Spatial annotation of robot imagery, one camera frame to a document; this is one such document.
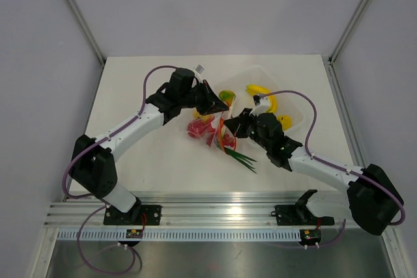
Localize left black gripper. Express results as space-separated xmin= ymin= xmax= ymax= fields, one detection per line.
xmin=179 ymin=79 xmax=228 ymax=117

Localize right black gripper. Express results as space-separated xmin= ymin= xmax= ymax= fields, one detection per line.
xmin=225 ymin=108 xmax=272 ymax=151

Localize purple grape bunch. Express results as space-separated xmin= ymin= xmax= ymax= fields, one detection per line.
xmin=206 ymin=132 xmax=236 ymax=149

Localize clear orange-zip bag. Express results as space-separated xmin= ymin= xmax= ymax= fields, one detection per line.
xmin=187 ymin=101 xmax=235 ymax=150

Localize red pomegranate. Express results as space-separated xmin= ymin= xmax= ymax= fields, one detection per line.
xmin=186 ymin=119 xmax=206 ymax=139

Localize green spring onion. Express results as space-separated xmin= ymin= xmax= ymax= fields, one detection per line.
xmin=218 ymin=114 xmax=256 ymax=173

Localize yellow bell pepper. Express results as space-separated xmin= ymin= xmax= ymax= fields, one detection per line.
xmin=193 ymin=111 xmax=203 ymax=119

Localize red apple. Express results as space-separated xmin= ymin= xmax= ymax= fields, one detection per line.
xmin=202 ymin=115 xmax=215 ymax=132

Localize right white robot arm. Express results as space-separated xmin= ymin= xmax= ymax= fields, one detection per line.
xmin=224 ymin=109 xmax=405 ymax=236

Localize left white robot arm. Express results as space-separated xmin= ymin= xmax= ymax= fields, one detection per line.
xmin=65 ymin=66 xmax=228 ymax=225

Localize green orange mango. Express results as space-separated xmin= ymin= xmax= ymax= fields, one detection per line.
xmin=219 ymin=90 xmax=236 ymax=106

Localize yellow banana bunch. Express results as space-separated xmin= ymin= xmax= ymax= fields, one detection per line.
xmin=245 ymin=84 xmax=278 ymax=113

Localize yellow lemon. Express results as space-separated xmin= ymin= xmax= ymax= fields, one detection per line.
xmin=276 ymin=115 xmax=293 ymax=131

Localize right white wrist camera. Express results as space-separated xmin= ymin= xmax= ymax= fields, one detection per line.
xmin=250 ymin=94 xmax=270 ymax=116

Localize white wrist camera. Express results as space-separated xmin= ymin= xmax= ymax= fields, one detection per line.
xmin=193 ymin=64 xmax=205 ymax=82
xmin=250 ymin=94 xmax=270 ymax=116

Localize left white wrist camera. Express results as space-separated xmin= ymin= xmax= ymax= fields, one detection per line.
xmin=193 ymin=64 xmax=205 ymax=82

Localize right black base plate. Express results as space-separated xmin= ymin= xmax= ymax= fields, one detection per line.
xmin=270 ymin=204 xmax=335 ymax=226

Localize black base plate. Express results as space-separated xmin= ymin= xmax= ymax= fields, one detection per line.
xmin=103 ymin=204 xmax=162 ymax=226
xmin=270 ymin=204 xmax=335 ymax=226

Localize aluminium mounting rail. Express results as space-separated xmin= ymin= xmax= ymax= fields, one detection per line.
xmin=44 ymin=191 xmax=397 ymax=229

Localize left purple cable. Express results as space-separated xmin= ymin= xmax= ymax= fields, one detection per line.
xmin=62 ymin=64 xmax=179 ymax=199

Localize white slotted cable duct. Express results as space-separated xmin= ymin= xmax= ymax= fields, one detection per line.
xmin=57 ymin=228 xmax=301 ymax=242

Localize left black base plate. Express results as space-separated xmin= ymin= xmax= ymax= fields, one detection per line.
xmin=103 ymin=204 xmax=162 ymax=226

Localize right aluminium frame post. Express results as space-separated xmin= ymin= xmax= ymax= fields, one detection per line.
xmin=328 ymin=0 xmax=371 ymax=66

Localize aluminium frame post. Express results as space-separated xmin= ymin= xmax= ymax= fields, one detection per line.
xmin=64 ymin=0 xmax=106 ymax=68
xmin=328 ymin=0 xmax=371 ymax=66

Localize left aluminium frame post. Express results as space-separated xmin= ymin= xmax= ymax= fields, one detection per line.
xmin=64 ymin=0 xmax=106 ymax=68

